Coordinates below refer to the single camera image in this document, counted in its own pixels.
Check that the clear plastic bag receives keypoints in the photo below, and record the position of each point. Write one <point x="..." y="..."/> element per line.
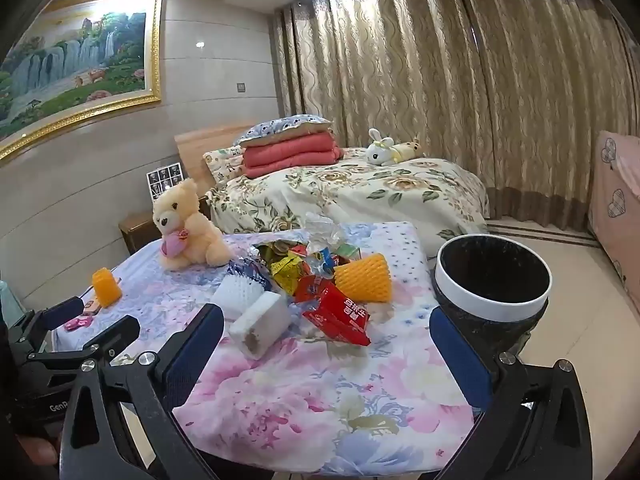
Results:
<point x="320" y="232"/>

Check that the large orange foam net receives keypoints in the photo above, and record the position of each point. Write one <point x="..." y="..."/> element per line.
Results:
<point x="365" y="277"/>

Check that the black white photo collage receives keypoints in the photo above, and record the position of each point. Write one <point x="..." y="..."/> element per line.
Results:
<point x="162" y="180"/>

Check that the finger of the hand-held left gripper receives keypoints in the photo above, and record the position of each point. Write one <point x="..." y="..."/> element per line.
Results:
<point x="115" y="330"/>
<point x="60" y="312"/>

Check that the person's left hand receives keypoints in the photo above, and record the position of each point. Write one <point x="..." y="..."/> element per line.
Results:
<point x="35" y="452"/>

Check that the beige teddy bear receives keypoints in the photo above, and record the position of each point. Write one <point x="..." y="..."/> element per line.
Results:
<point x="190" y="230"/>

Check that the white rabbit plush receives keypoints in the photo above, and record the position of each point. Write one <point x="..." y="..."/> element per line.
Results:
<point x="380" y="152"/>

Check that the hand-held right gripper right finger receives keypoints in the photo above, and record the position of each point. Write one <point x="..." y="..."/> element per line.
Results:
<point x="460" y="360"/>

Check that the folded red blanket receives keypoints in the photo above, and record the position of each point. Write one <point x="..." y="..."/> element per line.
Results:
<point x="290" y="157"/>

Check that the orange textured cup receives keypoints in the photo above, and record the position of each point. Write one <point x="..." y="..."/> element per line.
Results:
<point x="106" y="287"/>

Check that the yellow snack packet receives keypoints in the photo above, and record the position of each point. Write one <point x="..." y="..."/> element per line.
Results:
<point x="285" y="270"/>

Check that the white rimmed trash bin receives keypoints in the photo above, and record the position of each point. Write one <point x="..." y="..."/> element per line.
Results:
<point x="492" y="275"/>

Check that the wooden headboard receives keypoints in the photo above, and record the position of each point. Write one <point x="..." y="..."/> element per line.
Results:
<point x="200" y="150"/>

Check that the beige patterned curtain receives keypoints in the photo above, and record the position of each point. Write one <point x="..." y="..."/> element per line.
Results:
<point x="450" y="85"/>

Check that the floral pillow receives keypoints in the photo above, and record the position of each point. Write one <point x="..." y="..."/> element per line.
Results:
<point x="222" y="162"/>

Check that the gold framed landscape painting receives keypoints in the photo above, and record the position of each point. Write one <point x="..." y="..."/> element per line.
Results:
<point x="75" y="60"/>

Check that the wooden nightstand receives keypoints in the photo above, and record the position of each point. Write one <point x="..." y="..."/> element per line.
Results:
<point x="140" y="230"/>

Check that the large red snack packet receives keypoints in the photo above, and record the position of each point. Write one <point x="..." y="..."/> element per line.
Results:
<point x="340" y="315"/>

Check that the bed with floral cover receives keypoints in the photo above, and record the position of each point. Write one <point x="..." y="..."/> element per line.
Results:
<point x="350" y="190"/>

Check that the white foam block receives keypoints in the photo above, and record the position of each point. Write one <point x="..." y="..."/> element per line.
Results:
<point x="260" y="322"/>

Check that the blue patterned pillow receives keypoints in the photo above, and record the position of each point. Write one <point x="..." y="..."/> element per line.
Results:
<point x="285" y="127"/>

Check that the blue snack packet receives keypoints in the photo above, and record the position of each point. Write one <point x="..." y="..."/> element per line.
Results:
<point x="247" y="267"/>

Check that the floral tablecloth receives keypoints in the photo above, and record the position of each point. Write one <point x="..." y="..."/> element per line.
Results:
<point x="300" y="395"/>

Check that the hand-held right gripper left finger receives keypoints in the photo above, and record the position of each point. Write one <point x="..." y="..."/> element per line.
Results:
<point x="192" y="355"/>

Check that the small yellow bear plush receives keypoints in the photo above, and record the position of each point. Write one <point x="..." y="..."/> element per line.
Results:
<point x="407" y="150"/>

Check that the pink heart print cloth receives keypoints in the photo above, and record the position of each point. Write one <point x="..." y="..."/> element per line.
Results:
<point x="617" y="200"/>

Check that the green snack packet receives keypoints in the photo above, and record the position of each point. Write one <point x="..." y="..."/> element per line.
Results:
<point x="347" y="251"/>

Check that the pink hair clip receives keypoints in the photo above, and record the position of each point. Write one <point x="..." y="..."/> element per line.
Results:
<point x="77" y="323"/>

